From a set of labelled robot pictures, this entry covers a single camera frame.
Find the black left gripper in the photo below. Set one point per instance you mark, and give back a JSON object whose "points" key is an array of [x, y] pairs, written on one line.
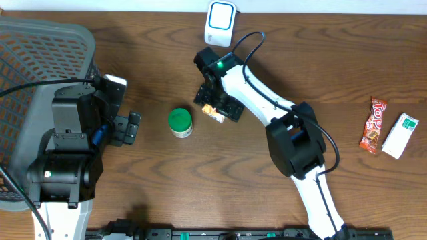
{"points": [[123, 128]]}

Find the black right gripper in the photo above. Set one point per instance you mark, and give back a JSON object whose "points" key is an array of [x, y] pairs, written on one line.
{"points": [[229, 108]]}

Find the orange small carton box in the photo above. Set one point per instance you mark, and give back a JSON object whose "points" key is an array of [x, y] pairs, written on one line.
{"points": [[211, 111]]}

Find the green lid white jar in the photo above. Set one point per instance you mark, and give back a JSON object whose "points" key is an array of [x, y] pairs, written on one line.
{"points": [[180, 123]]}

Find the red Top candy bar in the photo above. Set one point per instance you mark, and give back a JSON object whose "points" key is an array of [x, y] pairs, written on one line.
{"points": [[373, 125]]}

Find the white blue medicine box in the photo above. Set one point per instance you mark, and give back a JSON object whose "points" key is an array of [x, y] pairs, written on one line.
{"points": [[399, 135]]}

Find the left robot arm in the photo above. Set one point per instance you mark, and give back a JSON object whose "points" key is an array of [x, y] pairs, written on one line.
{"points": [[62, 180]]}

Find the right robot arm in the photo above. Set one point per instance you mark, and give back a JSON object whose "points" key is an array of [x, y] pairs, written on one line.
{"points": [[296, 143]]}

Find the white barcode scanner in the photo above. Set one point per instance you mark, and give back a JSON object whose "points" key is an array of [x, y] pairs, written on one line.
{"points": [[220, 23]]}

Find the grey plastic mesh basket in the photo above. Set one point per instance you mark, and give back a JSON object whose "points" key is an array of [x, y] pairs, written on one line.
{"points": [[37, 58]]}

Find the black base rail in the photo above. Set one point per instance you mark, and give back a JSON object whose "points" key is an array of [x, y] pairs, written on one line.
{"points": [[169, 234]]}

